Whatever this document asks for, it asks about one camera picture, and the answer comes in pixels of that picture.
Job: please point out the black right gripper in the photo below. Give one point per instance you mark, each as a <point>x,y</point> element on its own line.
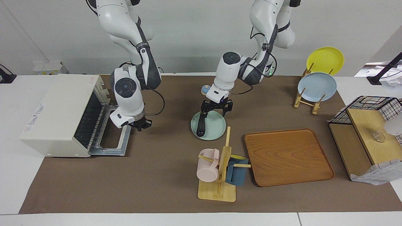
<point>138,122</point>

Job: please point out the white padded foam sheet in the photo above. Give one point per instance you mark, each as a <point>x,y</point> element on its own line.
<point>380,175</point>

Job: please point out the white toaster oven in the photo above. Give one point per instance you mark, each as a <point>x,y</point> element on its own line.
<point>56,119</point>

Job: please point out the wooden mug tree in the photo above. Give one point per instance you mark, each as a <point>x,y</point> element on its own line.
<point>216,191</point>

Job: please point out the yellow plate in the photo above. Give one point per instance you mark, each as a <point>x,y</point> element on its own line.
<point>325,59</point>

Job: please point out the black clamp mount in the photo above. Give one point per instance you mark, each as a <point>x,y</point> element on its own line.
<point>6,77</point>

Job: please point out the small white box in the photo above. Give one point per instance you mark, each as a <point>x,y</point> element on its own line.
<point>48,68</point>

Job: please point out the brown table mat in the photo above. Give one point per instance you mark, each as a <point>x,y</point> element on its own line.
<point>157,175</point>

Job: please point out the wooden dish rack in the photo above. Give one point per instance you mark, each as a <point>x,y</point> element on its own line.
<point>315,108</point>

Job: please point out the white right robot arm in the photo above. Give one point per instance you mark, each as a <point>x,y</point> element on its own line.
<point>125,94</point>

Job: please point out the pale green plate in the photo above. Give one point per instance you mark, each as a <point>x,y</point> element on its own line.
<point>216,127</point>

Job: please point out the black camera stand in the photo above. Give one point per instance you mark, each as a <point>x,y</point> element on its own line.
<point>377,78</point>

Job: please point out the clear glass cup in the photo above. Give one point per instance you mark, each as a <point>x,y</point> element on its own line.
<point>379,136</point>

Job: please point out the white crumpled cloth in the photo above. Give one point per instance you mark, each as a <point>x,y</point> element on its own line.
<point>394,78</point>

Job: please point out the small blue bell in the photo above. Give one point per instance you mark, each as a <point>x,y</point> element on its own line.
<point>205,91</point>

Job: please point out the oven door with glass window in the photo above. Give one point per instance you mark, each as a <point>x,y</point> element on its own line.
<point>106,152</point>

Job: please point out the brown wooden tray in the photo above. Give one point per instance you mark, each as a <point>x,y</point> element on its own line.
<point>289,157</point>

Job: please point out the light blue plate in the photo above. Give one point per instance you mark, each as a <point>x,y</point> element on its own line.
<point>317,86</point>

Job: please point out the dark blue mug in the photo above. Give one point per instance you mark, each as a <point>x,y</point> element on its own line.
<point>237,174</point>

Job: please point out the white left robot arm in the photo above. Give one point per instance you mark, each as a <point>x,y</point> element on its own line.
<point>227,72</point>

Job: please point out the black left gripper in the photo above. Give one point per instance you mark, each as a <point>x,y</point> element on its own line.
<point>218,104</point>

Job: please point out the dark purple eggplant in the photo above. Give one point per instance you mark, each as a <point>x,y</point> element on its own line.
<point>201,127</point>

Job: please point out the pink mug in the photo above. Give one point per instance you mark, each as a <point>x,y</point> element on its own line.
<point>207,169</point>

